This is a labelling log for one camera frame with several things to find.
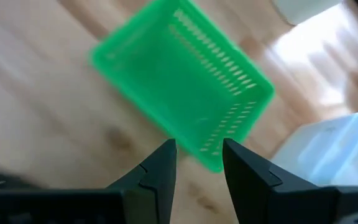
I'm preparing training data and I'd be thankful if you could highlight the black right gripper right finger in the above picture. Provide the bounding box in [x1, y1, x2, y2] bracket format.
[223, 138, 339, 224]

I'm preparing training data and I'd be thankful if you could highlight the green plastic basket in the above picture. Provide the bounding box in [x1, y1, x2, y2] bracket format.
[88, 0, 276, 174]

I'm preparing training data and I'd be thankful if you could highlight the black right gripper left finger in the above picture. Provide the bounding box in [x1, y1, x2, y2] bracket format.
[107, 138, 178, 224]

